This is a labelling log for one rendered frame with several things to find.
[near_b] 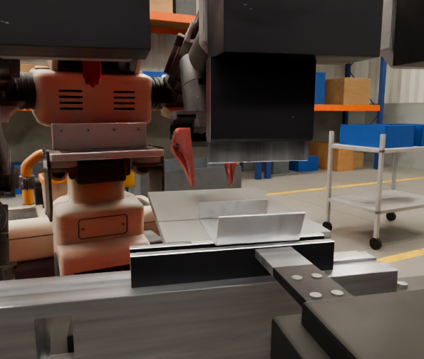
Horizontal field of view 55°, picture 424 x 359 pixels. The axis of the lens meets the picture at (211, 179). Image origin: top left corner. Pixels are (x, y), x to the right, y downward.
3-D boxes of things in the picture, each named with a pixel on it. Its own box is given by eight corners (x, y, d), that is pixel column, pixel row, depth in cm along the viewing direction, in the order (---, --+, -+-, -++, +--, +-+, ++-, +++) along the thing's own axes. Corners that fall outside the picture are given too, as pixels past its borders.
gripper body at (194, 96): (245, 122, 58) (238, 77, 60) (173, 122, 56) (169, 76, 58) (234, 142, 64) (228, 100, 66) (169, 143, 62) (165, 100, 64)
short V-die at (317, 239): (318, 259, 44) (320, 232, 44) (333, 269, 41) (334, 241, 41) (130, 275, 40) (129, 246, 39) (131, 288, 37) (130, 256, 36)
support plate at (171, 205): (254, 193, 70) (254, 187, 69) (331, 239, 44) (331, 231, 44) (147, 197, 66) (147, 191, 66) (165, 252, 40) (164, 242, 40)
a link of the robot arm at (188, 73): (207, 69, 68) (174, 65, 66) (222, 42, 62) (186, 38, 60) (212, 106, 65) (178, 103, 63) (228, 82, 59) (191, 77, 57)
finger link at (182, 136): (233, 175, 54) (224, 113, 57) (179, 177, 53) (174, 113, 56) (222, 191, 61) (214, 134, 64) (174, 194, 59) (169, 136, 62)
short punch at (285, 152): (303, 159, 41) (306, 62, 40) (311, 162, 39) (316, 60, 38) (206, 162, 39) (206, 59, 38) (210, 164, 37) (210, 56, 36)
